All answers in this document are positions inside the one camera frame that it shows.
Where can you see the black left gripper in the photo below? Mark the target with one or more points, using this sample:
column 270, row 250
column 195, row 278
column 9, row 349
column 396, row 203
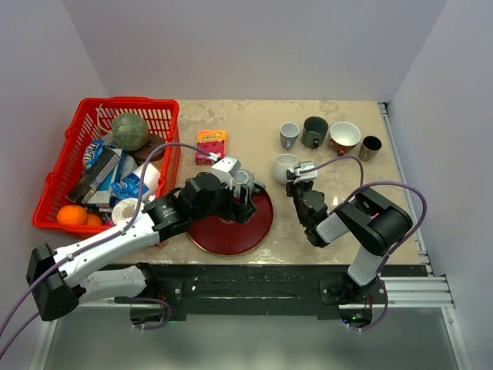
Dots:
column 240, row 212

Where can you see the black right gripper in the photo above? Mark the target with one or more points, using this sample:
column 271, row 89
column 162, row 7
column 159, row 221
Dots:
column 290, row 186

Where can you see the white speckled mug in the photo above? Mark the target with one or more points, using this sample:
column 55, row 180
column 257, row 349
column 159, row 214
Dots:
column 282, row 164

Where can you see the red floral mug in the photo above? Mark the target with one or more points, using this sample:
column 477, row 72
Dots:
column 343, row 137

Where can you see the dark grey mug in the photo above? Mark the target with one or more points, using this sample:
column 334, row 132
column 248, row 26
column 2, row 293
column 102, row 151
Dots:
column 314, row 132

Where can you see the small grey mug white inside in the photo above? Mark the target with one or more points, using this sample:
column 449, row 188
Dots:
column 288, row 135

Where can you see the small brown espresso cup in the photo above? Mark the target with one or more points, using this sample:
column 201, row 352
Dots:
column 370, row 146

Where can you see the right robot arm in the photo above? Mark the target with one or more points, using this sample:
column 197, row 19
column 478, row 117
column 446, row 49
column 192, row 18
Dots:
column 376, row 222

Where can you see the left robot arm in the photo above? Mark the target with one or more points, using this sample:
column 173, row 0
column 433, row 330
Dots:
column 55, row 276

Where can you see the grey-blue round mug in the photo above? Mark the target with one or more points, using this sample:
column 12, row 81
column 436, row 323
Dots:
column 246, row 178

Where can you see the teal glazed mug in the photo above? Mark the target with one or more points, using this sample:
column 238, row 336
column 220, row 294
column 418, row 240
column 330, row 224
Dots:
column 190, row 182

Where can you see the dark red round tray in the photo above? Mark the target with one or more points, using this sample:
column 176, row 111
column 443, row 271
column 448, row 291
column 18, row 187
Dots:
column 229, row 238

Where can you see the orange pink sponge box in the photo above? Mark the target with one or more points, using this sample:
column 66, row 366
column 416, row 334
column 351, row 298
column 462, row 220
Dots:
column 211, row 141

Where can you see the brown wooden disc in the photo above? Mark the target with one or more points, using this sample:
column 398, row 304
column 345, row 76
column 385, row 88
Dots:
column 153, row 142

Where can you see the white blue paper cup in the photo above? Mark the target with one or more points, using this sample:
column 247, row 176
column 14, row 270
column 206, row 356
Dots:
column 129, row 186

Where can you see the white paper roll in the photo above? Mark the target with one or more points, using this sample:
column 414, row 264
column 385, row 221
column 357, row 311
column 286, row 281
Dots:
column 124, row 210

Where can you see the green round melon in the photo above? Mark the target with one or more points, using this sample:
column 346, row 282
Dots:
column 130, row 131

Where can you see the black carton box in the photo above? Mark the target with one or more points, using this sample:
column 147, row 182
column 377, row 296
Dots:
column 93, row 177

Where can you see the blue candy bag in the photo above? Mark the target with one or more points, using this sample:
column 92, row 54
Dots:
column 91, row 153

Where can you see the red plastic basket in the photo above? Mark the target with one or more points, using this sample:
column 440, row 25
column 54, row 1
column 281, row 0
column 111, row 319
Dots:
column 161, row 116

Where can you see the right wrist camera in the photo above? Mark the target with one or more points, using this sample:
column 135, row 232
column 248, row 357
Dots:
column 304, row 172

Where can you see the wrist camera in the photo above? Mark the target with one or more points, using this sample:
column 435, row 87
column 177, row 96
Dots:
column 225, row 169
column 304, row 172

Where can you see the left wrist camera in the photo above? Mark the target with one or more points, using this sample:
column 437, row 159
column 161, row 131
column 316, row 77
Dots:
column 225, row 169

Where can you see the black table front rail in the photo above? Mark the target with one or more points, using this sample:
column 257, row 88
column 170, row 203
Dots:
column 264, row 290

